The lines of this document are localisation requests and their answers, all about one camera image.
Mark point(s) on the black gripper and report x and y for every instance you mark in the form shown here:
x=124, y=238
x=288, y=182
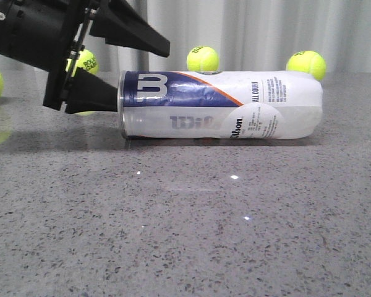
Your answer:
x=49, y=35

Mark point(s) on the clear Wilson tennis ball can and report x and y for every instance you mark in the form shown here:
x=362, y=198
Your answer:
x=223, y=105

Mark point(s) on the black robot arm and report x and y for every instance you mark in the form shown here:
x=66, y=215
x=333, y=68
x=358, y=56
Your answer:
x=0, y=28

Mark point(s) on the yellow tennis ball Roland Garros print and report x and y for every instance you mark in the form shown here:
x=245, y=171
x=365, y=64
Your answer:
x=86, y=61

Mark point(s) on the centre yellow tennis ball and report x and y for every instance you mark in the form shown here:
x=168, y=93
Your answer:
x=202, y=58

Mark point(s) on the right yellow tennis ball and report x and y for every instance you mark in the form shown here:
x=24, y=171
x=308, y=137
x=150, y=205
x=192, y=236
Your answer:
x=310, y=62

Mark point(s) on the grey pleated curtain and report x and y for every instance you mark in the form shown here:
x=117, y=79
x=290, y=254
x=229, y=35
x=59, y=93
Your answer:
x=249, y=35

